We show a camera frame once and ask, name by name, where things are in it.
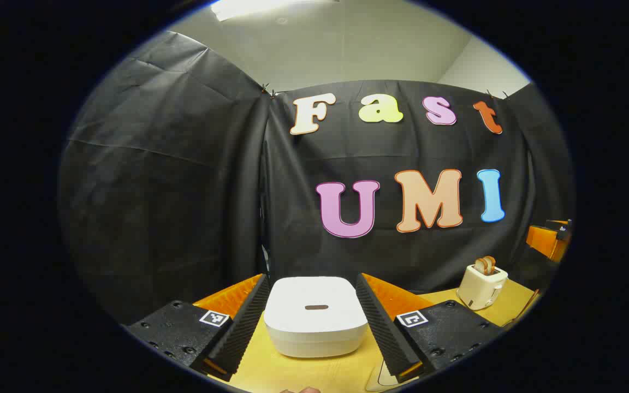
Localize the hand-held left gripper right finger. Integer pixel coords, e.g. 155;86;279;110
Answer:
355;273;506;383

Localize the white rice cooker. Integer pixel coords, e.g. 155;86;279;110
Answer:
264;276;370;359

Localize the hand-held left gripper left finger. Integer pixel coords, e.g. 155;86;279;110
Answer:
123;273;271;382

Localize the ceiling light panel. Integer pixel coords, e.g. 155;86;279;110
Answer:
210;0;342;21

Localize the cream white toaster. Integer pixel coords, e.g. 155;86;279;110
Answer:
456;264;509;311

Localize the black backdrop cloth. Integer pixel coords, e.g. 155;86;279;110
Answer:
58;30;574;325

